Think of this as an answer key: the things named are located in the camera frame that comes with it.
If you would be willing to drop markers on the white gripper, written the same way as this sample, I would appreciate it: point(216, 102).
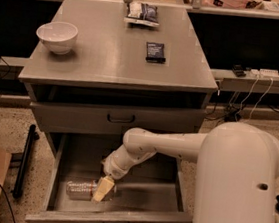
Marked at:
point(111, 169)

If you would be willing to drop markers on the clear plastic water bottle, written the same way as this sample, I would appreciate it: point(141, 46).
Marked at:
point(83, 190)

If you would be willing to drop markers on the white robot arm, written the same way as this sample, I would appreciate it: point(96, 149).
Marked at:
point(237, 166)

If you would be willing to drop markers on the open grey middle drawer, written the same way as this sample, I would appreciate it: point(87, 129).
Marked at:
point(152, 192)

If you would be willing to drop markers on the grey top drawer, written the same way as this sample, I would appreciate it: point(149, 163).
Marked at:
point(109, 119)

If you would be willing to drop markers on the grey drawer cabinet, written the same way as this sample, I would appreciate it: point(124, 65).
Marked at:
point(108, 66)

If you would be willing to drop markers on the black tube on floor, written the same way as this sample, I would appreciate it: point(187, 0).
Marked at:
point(32, 136)

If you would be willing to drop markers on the dark blue snack bar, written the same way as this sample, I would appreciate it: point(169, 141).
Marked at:
point(155, 53)

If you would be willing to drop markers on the black power adapter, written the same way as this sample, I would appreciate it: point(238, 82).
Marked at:
point(232, 117)

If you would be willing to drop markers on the white ceramic bowl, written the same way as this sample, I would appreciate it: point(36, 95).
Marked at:
point(58, 37)

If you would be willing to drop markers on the small black device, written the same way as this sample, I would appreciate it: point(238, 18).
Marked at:
point(238, 70)

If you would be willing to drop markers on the blue white snack bag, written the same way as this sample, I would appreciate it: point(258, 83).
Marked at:
point(142, 13)

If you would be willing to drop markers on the white power strip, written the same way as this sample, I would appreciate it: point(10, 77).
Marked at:
point(265, 73)

